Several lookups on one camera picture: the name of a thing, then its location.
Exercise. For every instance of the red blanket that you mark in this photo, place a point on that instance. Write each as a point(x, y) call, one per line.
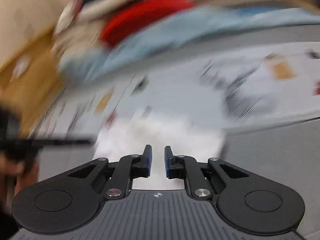
point(138, 16)

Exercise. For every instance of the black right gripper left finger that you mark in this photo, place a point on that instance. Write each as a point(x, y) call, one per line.
point(72, 199)

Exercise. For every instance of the wooden bed frame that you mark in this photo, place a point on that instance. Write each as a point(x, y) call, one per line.
point(30, 83)

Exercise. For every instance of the white folded quilt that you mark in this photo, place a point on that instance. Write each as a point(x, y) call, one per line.
point(100, 7)

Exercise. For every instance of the light blue sheet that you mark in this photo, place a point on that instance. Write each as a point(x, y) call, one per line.
point(175, 31)

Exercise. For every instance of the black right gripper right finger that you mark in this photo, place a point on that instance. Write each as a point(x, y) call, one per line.
point(246, 201)

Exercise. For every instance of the white long-sleeve shirt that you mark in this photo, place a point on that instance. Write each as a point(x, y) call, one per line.
point(127, 137)

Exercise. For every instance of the person's left hand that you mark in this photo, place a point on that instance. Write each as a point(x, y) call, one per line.
point(14, 179)

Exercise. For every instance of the printed light bed sheet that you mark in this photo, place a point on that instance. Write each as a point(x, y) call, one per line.
point(236, 90)

